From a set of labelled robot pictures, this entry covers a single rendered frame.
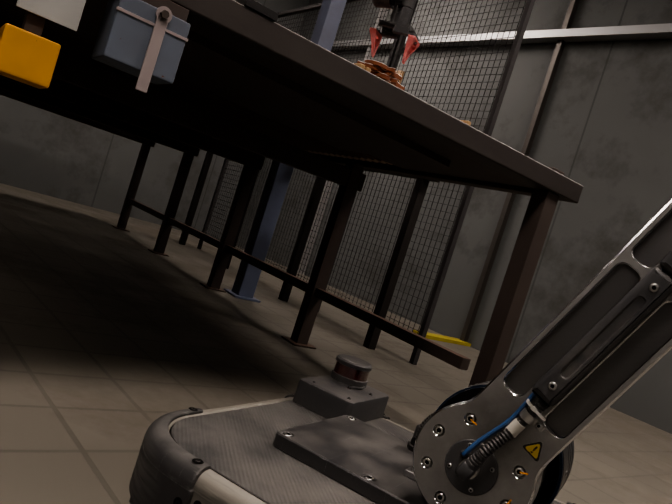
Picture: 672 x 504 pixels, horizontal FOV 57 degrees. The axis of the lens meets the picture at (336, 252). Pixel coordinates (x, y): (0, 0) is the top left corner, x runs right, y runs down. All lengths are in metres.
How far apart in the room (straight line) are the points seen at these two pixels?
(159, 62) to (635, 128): 3.89
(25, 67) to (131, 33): 0.19
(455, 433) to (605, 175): 4.07
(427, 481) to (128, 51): 0.90
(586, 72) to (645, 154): 0.84
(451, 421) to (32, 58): 0.90
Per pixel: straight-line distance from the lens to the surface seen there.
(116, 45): 1.25
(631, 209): 4.58
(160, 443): 0.79
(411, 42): 1.88
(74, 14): 1.26
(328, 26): 3.80
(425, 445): 0.76
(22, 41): 1.22
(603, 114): 4.91
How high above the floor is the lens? 0.54
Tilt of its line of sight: 2 degrees down
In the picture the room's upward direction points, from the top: 18 degrees clockwise
